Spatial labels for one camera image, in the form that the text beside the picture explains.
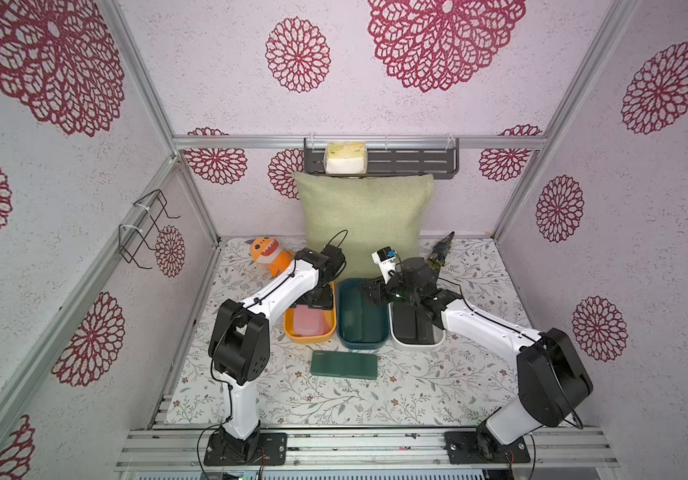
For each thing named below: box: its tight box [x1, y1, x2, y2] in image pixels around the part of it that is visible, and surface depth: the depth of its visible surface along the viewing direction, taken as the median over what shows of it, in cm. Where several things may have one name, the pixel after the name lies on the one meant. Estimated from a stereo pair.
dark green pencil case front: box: [311, 350, 378, 380], surface depth 89 cm
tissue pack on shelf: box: [324, 141, 367, 175], surface depth 92 cm
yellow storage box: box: [283, 282, 337, 344], surface depth 87 cm
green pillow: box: [293, 172, 434, 281], surface depth 89 cm
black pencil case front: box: [392, 303, 435, 345], surface depth 89 cm
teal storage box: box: [337, 278, 391, 349], surface depth 94 cm
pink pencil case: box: [294, 305, 327, 336], surface depth 86 cm
